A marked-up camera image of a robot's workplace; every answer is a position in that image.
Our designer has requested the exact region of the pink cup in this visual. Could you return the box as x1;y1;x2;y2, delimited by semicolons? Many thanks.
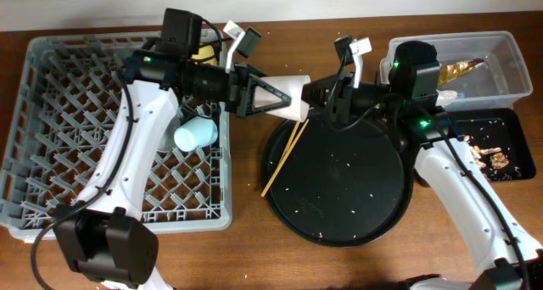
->
261;75;311;122

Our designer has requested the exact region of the yellow bowl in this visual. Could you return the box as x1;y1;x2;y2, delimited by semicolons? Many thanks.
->
190;45;219;66

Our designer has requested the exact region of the wooden chopstick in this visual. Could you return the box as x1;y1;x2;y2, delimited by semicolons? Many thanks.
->
280;121;300;160
260;119;310;197

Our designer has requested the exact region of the blue cup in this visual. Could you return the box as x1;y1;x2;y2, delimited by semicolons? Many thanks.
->
174;117;219;152

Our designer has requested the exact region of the grey round plate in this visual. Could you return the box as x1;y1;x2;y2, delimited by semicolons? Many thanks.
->
157;117;181;153

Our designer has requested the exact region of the brown snack wrapper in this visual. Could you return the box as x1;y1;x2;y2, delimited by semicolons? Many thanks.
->
438;59;484;86

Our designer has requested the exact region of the food scraps and rice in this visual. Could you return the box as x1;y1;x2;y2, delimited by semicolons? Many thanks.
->
459;119;522;181

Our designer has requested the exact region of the white napkin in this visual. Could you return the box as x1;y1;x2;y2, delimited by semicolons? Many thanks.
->
437;90;458;101

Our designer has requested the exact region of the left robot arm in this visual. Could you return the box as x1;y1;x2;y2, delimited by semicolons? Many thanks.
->
48;8;292;289

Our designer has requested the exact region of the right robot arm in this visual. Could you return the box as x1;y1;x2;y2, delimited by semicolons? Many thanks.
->
304;36;542;289

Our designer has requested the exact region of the grey plastic dishwasher rack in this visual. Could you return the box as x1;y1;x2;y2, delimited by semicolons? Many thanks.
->
1;31;232;243

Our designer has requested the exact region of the round black serving tray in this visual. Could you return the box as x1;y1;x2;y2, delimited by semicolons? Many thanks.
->
260;118;414;247

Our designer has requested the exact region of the clear plastic bin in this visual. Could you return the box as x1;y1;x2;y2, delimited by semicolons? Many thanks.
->
380;31;533;111

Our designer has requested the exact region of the black rectangular tray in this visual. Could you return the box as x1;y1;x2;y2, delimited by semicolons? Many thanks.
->
413;108;537;187

